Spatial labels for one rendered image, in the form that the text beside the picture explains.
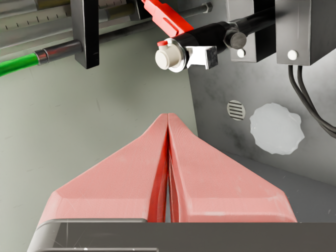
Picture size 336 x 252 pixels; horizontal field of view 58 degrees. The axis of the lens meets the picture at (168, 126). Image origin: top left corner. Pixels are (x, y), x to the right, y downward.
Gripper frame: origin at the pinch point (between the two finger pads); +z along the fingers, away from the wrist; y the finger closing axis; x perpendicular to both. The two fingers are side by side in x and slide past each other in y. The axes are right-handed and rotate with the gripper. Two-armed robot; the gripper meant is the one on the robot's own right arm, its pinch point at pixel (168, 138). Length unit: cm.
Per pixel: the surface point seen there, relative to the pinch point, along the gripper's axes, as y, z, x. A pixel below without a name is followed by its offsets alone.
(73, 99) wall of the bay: 15.4, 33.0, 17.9
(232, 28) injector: -5.6, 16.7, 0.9
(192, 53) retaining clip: -1.9, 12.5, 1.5
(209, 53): -3.0, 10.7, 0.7
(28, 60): 16.3, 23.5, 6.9
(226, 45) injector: -5.1, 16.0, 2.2
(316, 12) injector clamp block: -14.6, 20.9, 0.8
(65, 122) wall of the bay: 16.7, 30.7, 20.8
